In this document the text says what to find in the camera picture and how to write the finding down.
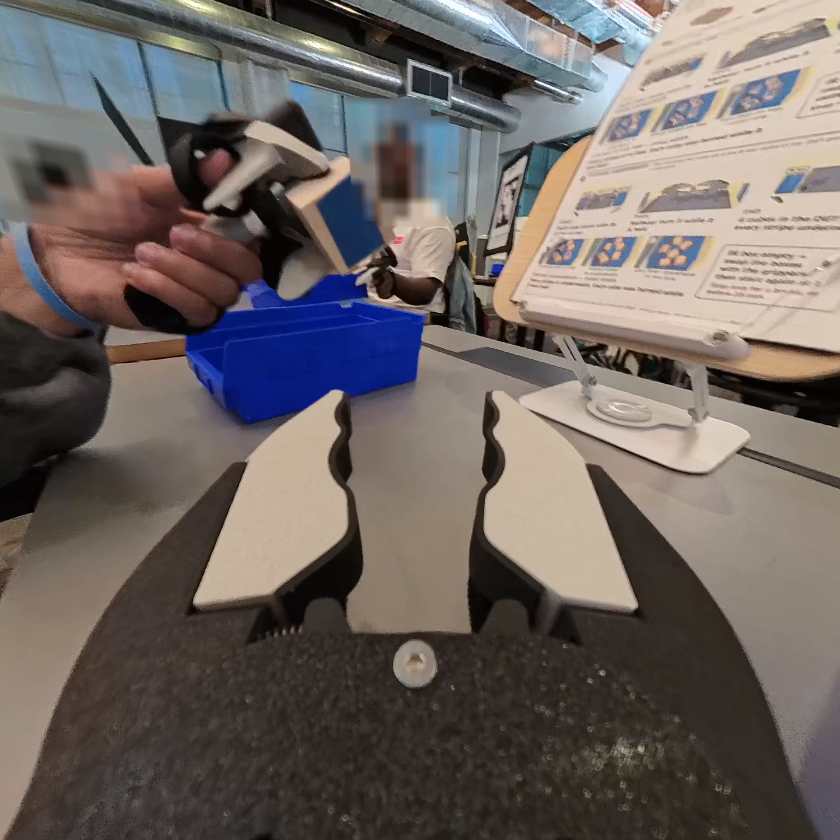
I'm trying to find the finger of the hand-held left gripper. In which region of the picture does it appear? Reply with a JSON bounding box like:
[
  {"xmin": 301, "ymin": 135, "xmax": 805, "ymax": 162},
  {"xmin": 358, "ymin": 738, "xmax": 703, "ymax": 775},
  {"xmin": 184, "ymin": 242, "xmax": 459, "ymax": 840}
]
[
  {"xmin": 244, "ymin": 120, "xmax": 330, "ymax": 183},
  {"xmin": 276, "ymin": 252, "xmax": 330, "ymax": 301}
]

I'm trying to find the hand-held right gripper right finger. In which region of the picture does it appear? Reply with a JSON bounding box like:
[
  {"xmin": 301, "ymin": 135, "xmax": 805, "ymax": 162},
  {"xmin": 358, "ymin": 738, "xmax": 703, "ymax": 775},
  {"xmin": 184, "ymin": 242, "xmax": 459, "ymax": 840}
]
[{"xmin": 469, "ymin": 390, "xmax": 641, "ymax": 636}]

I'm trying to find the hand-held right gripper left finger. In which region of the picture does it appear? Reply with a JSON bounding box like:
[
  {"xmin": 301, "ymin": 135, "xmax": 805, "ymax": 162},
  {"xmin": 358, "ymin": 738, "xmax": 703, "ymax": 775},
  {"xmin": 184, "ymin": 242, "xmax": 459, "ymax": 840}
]
[{"xmin": 192, "ymin": 389, "xmax": 364, "ymax": 634}]

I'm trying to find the wooden cube with blue stripe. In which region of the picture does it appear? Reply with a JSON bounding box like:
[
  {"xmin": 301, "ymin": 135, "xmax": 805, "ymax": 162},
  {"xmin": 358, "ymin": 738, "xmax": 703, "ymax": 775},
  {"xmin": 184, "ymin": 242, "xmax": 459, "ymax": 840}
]
[{"xmin": 289, "ymin": 157, "xmax": 388, "ymax": 275}]

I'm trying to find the blue plastic bin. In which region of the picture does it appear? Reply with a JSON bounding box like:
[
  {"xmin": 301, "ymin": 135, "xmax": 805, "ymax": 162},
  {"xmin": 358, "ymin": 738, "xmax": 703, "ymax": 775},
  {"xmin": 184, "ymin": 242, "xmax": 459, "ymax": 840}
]
[
  {"xmin": 185, "ymin": 302, "xmax": 426, "ymax": 424},
  {"xmin": 239, "ymin": 274, "xmax": 368, "ymax": 311}
]

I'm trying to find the person's left forearm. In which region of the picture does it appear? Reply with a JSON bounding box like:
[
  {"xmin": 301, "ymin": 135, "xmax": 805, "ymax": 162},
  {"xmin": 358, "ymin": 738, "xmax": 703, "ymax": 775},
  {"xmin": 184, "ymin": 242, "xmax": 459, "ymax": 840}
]
[{"xmin": 0, "ymin": 311, "xmax": 112, "ymax": 490}]

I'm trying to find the person's left hand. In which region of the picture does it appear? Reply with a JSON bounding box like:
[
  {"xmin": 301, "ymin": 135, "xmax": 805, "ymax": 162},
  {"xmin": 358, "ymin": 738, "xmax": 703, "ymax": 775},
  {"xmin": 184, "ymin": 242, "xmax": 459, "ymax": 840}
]
[{"xmin": 29, "ymin": 147, "xmax": 263, "ymax": 329}]

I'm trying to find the wood and white document stand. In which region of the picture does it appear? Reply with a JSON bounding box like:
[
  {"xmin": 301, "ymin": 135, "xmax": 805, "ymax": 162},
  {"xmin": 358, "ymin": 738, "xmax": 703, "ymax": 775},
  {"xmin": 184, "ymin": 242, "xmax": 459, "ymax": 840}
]
[{"xmin": 492, "ymin": 0, "xmax": 840, "ymax": 475}]

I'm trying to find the white ceiling vent box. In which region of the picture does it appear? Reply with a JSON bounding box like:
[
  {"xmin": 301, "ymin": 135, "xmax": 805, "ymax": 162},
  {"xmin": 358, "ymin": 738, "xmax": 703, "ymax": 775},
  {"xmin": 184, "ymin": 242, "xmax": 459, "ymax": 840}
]
[{"xmin": 406, "ymin": 59, "xmax": 454, "ymax": 106}]

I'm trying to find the grey denim jacket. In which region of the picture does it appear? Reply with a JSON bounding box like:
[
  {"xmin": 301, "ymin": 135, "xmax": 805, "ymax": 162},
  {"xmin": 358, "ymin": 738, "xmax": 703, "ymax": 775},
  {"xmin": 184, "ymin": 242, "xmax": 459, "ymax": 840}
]
[{"xmin": 446, "ymin": 223, "xmax": 480, "ymax": 332}]

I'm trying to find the wooden pole with black end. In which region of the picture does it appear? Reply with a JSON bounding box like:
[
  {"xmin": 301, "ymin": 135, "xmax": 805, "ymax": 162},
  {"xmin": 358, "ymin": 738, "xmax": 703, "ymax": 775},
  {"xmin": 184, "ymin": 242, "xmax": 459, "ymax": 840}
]
[{"xmin": 92, "ymin": 75, "xmax": 155, "ymax": 168}]

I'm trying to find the grey table with wooden edge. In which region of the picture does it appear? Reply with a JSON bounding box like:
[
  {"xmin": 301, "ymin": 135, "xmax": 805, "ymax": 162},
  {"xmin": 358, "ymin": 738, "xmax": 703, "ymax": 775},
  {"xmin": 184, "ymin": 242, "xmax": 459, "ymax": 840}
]
[{"xmin": 105, "ymin": 338, "xmax": 191, "ymax": 363}]

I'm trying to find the black framed marker sign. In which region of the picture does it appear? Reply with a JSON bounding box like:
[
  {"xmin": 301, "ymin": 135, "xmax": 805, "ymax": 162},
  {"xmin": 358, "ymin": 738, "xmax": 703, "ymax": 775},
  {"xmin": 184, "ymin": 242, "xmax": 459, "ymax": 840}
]
[{"xmin": 484, "ymin": 144, "xmax": 534, "ymax": 257}]

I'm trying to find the printed instruction sheet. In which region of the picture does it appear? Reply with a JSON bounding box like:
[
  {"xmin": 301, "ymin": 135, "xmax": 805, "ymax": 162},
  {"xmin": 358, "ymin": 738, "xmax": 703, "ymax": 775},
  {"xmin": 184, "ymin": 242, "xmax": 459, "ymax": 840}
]
[{"xmin": 512, "ymin": 0, "xmax": 840, "ymax": 355}]

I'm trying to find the blue wristband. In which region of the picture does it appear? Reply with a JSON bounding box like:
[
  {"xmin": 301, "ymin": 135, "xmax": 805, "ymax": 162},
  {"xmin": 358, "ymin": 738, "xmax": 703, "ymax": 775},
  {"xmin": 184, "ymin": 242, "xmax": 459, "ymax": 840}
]
[{"xmin": 0, "ymin": 223, "xmax": 99, "ymax": 332}]

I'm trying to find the silver ceiling duct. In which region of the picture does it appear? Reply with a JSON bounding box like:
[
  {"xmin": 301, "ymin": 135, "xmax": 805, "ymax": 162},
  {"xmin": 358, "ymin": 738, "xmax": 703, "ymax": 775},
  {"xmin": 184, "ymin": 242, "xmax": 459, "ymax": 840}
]
[{"xmin": 98, "ymin": 0, "xmax": 522, "ymax": 132}]

